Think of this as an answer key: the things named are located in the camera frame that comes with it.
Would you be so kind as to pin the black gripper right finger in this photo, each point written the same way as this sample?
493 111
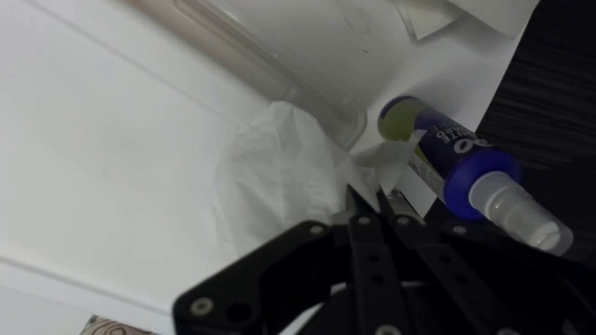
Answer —
472 280

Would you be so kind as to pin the white tissue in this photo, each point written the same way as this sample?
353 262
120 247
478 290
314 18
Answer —
280 169

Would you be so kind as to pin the white lidded plastic container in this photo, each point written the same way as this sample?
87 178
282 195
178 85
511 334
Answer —
94 124

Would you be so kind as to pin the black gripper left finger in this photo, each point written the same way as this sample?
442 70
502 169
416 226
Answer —
366 273

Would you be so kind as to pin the blue spray bottle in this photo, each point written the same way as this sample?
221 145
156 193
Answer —
459 156

